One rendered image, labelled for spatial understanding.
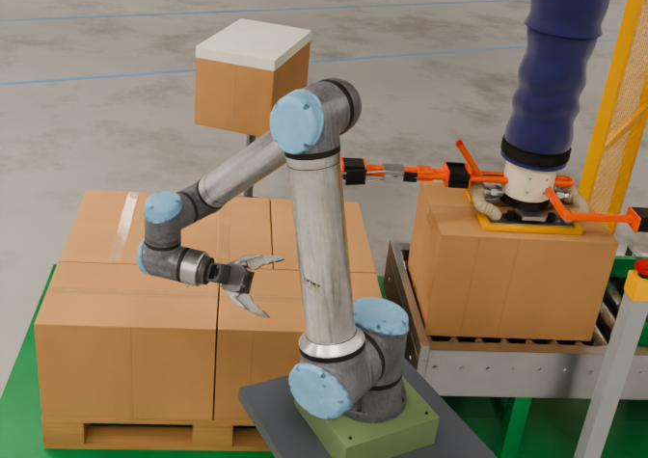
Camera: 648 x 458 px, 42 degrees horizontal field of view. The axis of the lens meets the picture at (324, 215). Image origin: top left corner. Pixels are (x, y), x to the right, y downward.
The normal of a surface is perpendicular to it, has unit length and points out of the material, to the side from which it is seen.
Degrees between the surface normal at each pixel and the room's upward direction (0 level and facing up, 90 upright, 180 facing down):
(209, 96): 90
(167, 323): 0
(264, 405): 0
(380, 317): 4
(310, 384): 96
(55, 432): 90
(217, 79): 90
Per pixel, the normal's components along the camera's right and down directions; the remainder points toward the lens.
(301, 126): -0.57, 0.23
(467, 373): 0.07, 0.47
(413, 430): 0.47, 0.45
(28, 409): 0.09, -0.88
